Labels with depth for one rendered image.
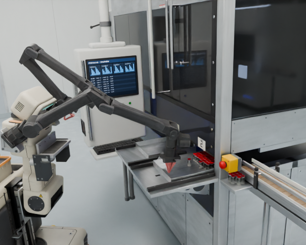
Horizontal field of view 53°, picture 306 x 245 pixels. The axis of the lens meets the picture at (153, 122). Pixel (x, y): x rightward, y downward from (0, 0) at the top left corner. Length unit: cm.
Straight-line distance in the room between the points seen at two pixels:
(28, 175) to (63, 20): 524
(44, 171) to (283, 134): 137
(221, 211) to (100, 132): 113
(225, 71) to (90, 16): 560
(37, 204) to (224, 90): 125
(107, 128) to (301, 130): 138
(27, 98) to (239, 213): 135
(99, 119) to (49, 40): 458
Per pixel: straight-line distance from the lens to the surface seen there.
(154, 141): 222
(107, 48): 236
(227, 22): 155
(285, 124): 190
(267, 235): 182
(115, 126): 248
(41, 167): 183
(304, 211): 148
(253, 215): 203
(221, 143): 166
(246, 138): 175
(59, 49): 688
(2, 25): 686
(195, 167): 186
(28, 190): 197
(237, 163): 164
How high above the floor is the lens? 169
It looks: 17 degrees down
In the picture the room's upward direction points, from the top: 3 degrees counter-clockwise
